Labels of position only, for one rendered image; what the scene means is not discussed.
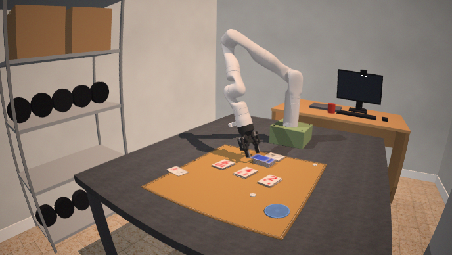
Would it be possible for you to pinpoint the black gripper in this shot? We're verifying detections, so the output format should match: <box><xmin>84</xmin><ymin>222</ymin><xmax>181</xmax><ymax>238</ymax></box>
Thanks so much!
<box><xmin>237</xmin><ymin>123</ymin><xmax>260</xmax><ymax>158</ymax></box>

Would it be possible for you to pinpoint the blue round disc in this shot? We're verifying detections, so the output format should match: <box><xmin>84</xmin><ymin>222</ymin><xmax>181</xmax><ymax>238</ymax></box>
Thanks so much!
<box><xmin>264</xmin><ymin>204</ymin><xmax>290</xmax><ymax>218</ymax></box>

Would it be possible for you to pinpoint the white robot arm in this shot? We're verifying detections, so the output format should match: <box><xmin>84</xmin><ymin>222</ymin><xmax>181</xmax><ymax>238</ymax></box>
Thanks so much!
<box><xmin>221</xmin><ymin>29</ymin><xmax>303</xmax><ymax>128</ymax></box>

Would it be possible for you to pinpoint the white card with red markings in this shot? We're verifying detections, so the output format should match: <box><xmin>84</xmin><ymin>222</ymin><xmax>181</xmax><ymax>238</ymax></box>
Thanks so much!
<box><xmin>212</xmin><ymin>159</ymin><xmax>235</xmax><ymax>169</ymax></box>

